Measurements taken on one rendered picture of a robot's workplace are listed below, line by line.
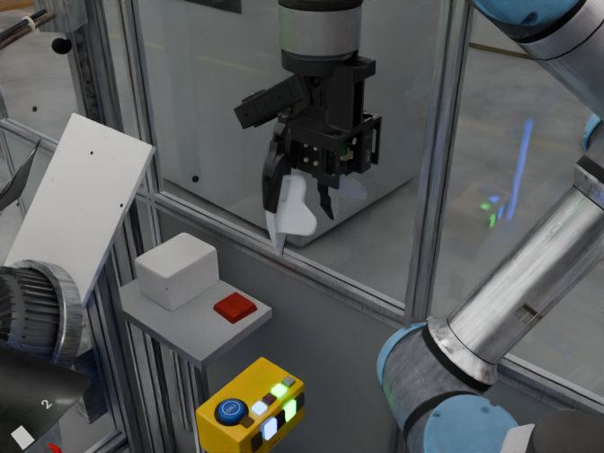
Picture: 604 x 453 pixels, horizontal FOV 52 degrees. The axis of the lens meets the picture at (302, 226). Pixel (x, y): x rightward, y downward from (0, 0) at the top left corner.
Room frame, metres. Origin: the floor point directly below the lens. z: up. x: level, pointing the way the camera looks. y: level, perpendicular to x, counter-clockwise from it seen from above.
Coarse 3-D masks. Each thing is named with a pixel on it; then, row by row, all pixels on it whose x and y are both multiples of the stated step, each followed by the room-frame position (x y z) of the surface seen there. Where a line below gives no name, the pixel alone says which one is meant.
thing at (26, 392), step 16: (0, 352) 0.68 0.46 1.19; (16, 352) 0.69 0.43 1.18; (0, 368) 0.65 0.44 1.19; (16, 368) 0.65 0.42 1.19; (32, 368) 0.65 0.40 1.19; (48, 368) 0.65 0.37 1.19; (64, 368) 0.65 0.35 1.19; (0, 384) 0.62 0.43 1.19; (16, 384) 0.62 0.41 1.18; (32, 384) 0.62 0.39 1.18; (48, 384) 0.62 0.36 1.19; (64, 384) 0.62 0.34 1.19; (80, 384) 0.62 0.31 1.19; (0, 400) 0.59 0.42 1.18; (16, 400) 0.59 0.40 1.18; (32, 400) 0.59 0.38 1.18; (64, 400) 0.59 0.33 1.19; (0, 416) 0.57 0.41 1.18; (16, 416) 0.57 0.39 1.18; (32, 416) 0.57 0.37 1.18; (48, 416) 0.57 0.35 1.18; (0, 432) 0.55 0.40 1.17; (32, 432) 0.55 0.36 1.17; (0, 448) 0.53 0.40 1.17; (16, 448) 0.53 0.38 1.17
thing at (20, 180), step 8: (32, 160) 0.81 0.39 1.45; (24, 168) 0.80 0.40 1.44; (16, 176) 0.81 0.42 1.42; (24, 176) 0.77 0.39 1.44; (8, 184) 0.81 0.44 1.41; (16, 184) 0.77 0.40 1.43; (24, 184) 0.75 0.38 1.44; (8, 192) 0.76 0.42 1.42; (16, 192) 0.74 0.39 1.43; (0, 200) 0.76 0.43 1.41; (8, 200) 0.74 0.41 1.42; (0, 208) 0.74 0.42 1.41
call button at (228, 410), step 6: (228, 402) 0.68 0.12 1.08; (234, 402) 0.68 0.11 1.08; (240, 402) 0.68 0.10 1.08; (222, 408) 0.67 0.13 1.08; (228, 408) 0.67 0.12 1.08; (234, 408) 0.67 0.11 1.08; (240, 408) 0.67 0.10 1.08; (222, 414) 0.66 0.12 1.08; (228, 414) 0.66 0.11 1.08; (234, 414) 0.66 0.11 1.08; (240, 414) 0.66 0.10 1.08; (228, 420) 0.65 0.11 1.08; (234, 420) 0.65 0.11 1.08
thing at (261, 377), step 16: (256, 368) 0.77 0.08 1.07; (272, 368) 0.77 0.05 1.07; (240, 384) 0.73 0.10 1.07; (256, 384) 0.73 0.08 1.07; (272, 384) 0.73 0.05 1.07; (208, 400) 0.69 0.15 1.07; (224, 400) 0.69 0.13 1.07; (240, 400) 0.69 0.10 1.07; (256, 400) 0.69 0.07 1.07; (288, 400) 0.70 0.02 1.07; (208, 416) 0.66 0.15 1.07; (256, 416) 0.66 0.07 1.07; (272, 416) 0.67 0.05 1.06; (208, 432) 0.66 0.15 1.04; (224, 432) 0.63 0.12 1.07; (240, 432) 0.63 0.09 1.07; (256, 432) 0.64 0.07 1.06; (288, 432) 0.70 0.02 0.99; (208, 448) 0.66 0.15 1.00; (224, 448) 0.63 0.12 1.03; (240, 448) 0.61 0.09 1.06
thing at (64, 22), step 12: (36, 0) 1.28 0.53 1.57; (48, 0) 1.28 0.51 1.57; (60, 0) 1.28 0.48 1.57; (72, 0) 1.30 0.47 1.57; (36, 12) 1.28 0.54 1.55; (48, 12) 1.28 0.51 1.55; (60, 12) 1.28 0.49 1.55; (72, 12) 1.29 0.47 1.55; (84, 12) 1.35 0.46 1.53; (48, 24) 1.28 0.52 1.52; (60, 24) 1.28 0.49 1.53; (72, 24) 1.28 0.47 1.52
